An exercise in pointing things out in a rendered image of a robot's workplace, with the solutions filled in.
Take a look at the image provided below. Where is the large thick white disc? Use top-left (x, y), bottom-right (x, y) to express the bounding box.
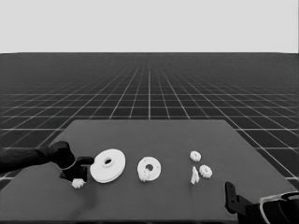
top-left (89, 148), bottom-right (127, 184)

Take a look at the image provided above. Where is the white toothed gear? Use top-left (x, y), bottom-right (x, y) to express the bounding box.
top-left (138, 167), bottom-right (151, 183)
top-left (71, 177), bottom-right (87, 189)
top-left (189, 150), bottom-right (202, 162)
top-left (198, 164), bottom-right (214, 179)

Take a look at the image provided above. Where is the white round carrier with pins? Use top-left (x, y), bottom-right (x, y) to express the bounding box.
top-left (136, 156), bottom-right (163, 182)

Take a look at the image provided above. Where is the small white T-shaped piece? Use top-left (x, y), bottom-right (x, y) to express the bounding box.
top-left (190, 165), bottom-right (201, 186)

